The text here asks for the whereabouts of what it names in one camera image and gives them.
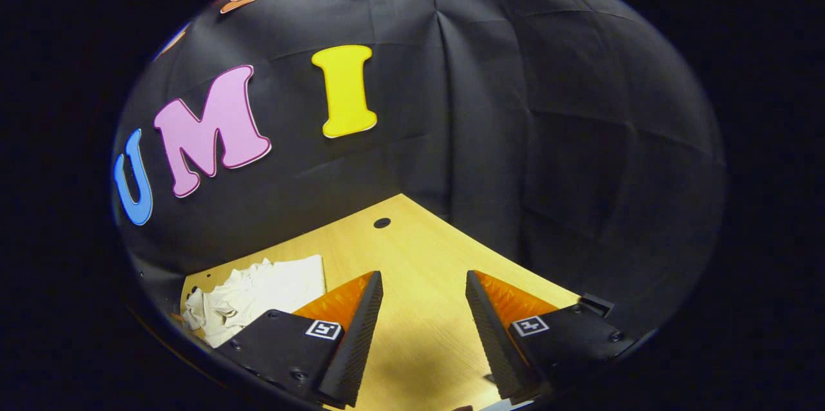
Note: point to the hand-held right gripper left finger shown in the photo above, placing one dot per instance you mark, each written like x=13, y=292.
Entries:
x=354, y=340

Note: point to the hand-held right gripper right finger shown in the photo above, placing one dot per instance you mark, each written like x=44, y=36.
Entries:
x=493, y=334

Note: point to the white sweatshirt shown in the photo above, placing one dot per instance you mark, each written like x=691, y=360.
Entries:
x=271, y=295

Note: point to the black backdrop cloth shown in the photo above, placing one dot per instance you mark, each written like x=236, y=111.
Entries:
x=515, y=108

